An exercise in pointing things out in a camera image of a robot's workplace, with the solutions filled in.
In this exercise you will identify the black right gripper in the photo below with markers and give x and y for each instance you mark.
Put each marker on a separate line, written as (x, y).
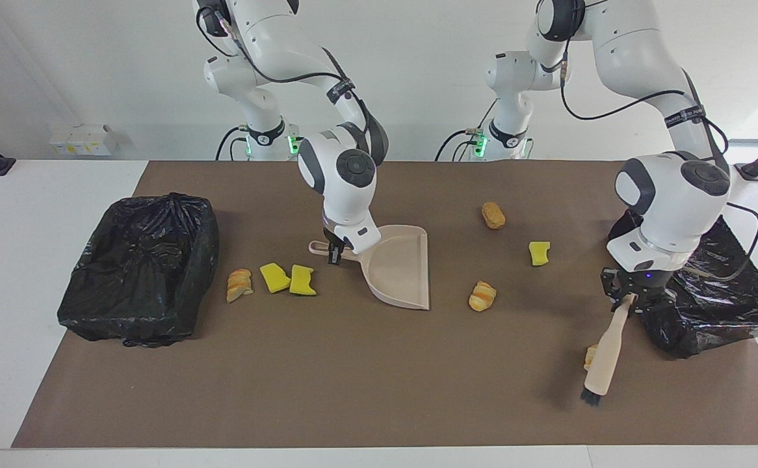
(335, 240)

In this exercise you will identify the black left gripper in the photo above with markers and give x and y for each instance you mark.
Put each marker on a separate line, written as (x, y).
(649, 286)

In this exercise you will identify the yellow notched sponge piece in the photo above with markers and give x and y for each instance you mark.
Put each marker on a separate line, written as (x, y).
(302, 280)

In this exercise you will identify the beige hand brush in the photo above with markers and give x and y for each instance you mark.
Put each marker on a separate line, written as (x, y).
(606, 364)

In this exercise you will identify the yellow wedge sponge piece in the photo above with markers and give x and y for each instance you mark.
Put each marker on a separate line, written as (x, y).
(275, 277)

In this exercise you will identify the beige plastic dustpan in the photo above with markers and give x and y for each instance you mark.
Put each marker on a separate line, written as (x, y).
(398, 273)

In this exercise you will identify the pale striped croissant piece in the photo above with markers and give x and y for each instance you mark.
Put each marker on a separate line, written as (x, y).
(239, 285)

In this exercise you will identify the small yellow sponge piece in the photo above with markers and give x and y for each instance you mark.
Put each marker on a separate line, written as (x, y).
(539, 253)

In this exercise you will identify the orange striped croissant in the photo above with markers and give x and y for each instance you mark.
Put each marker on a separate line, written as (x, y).
(482, 296)

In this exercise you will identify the brown bread roll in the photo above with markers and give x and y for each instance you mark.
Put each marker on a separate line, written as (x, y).
(493, 215)

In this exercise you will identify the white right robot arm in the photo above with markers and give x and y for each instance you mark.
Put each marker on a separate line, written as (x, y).
(346, 195)

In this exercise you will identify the black bag lined bin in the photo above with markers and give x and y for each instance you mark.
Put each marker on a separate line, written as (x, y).
(138, 273)
(730, 305)

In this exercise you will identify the brown table mat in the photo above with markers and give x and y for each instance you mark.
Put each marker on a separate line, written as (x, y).
(288, 390)

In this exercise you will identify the white wall socket boxes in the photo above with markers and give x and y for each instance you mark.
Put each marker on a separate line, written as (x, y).
(83, 140)

